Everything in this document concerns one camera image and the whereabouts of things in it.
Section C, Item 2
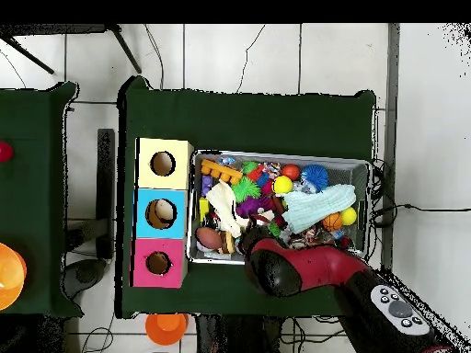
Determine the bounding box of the orange red ball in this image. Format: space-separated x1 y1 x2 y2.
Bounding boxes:
281 164 302 182

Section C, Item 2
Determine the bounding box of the shallow clear mesh bin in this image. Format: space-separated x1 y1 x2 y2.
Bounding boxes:
185 149 372 272

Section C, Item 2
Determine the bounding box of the yellow tennis ball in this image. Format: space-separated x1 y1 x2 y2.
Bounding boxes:
340 206 359 226

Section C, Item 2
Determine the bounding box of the dark green table cloth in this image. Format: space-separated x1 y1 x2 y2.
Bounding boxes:
116 74 377 326
0 81 84 319

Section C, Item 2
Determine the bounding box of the thin black cable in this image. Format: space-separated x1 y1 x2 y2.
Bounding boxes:
235 23 267 94
143 23 166 90

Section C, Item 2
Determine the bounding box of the cream waffle cloth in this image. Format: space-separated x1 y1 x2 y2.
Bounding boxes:
204 180 250 239

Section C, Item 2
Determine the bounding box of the black power cable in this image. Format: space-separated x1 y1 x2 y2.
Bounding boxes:
369 157 471 231

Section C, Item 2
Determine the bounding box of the black cable bundle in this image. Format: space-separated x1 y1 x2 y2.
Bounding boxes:
282 314 348 353

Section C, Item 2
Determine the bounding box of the green spiky ball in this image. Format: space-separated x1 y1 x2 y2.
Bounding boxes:
231 176 262 204

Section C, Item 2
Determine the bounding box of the blue spiky ball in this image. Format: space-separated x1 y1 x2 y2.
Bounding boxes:
300 164 329 192

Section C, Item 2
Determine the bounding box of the black tripod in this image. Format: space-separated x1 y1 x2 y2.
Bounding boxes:
0 23 143 74

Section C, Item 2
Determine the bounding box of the wooden three-hole box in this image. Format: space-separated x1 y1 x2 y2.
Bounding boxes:
130 137 195 290

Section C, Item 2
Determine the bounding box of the brown football toy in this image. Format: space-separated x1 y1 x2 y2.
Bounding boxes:
195 226 224 251

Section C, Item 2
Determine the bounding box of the mint green cloth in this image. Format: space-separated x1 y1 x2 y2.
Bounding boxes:
281 183 358 235

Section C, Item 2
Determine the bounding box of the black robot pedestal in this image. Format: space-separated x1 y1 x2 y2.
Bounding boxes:
194 313 284 353

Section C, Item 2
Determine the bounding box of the orange basketball toy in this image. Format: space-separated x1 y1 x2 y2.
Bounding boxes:
322 211 344 233

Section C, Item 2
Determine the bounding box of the large orange plastic cup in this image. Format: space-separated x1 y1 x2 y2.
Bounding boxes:
0 242 28 312

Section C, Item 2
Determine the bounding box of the smooth yellow ball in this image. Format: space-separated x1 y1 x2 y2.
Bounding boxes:
272 175 294 195

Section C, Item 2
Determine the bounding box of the black upright stand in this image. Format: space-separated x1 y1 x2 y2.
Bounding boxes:
63 128 116 299

